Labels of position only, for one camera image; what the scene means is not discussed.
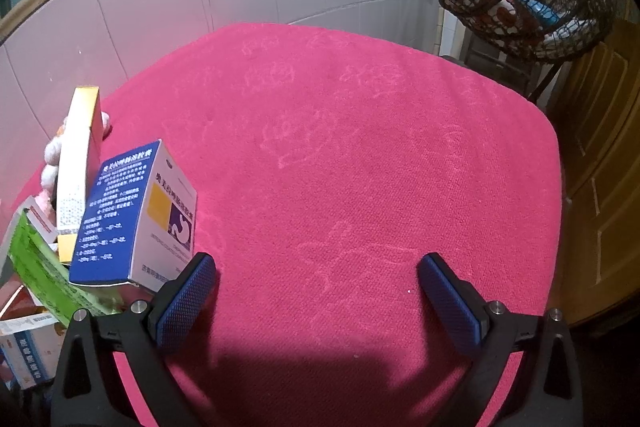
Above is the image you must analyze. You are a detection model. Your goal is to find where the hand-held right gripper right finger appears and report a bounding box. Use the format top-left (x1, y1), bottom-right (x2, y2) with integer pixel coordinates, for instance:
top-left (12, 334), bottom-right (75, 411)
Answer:
top-left (417, 253), bottom-right (586, 427)

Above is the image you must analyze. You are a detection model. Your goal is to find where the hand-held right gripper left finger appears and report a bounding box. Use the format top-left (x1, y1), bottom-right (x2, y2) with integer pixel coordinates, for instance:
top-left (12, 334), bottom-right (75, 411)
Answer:
top-left (50, 252), bottom-right (221, 427)

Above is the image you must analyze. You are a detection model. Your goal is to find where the blue medicine box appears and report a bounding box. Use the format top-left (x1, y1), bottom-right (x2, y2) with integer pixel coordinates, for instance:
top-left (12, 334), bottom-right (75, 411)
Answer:
top-left (68, 139), bottom-right (197, 292)

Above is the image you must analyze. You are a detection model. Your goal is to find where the green box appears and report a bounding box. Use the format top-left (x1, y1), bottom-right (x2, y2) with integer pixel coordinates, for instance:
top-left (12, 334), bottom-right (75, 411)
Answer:
top-left (9, 211), bottom-right (123, 328)

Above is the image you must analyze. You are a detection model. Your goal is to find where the red white box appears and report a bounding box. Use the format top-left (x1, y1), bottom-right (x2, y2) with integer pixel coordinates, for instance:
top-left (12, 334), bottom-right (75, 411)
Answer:
top-left (22, 196), bottom-right (60, 244)

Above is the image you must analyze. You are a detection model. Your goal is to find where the blue white box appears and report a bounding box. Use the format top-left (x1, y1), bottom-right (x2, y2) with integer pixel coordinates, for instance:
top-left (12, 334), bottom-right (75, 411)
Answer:
top-left (0, 312), bottom-right (68, 390)

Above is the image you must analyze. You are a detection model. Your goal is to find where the yellow white box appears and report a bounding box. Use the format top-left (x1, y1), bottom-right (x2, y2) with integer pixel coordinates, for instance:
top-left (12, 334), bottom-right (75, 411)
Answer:
top-left (54, 86), bottom-right (103, 264)

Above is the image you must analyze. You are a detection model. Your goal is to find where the pink blanket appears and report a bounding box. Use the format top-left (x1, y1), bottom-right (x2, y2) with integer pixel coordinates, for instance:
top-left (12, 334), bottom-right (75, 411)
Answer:
top-left (15, 23), bottom-right (563, 427)

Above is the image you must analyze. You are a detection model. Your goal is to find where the white plush toy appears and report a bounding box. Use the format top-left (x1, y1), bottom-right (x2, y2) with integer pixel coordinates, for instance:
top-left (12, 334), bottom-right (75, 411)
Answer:
top-left (41, 111), bottom-right (112, 208)

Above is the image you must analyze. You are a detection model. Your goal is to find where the wooden door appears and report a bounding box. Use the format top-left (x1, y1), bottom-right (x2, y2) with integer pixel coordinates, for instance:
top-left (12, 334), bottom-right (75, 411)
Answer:
top-left (545, 0), bottom-right (640, 333)

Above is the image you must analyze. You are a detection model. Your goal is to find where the printed cushion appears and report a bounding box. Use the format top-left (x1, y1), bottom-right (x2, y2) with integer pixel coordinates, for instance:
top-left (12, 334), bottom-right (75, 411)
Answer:
top-left (447, 0), bottom-right (561, 52)

